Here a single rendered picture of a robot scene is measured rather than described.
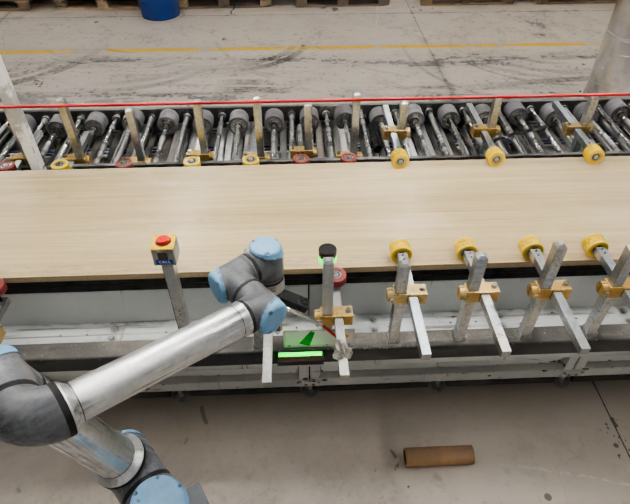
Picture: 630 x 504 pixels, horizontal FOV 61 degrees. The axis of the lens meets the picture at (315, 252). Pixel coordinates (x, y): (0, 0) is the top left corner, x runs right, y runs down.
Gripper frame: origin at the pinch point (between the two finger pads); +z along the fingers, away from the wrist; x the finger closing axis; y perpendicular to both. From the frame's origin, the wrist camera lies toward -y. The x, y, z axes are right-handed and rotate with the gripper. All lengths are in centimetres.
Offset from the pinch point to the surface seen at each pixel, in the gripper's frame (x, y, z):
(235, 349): -14.5, 17.6, 27.6
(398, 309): -14.7, -41.2, 8.9
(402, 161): -100, -56, 3
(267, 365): 3.4, 4.6, 13.5
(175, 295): -15.1, 34.6, -1.9
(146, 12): -565, 163, 88
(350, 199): -78, -30, 8
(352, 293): -37, -28, 23
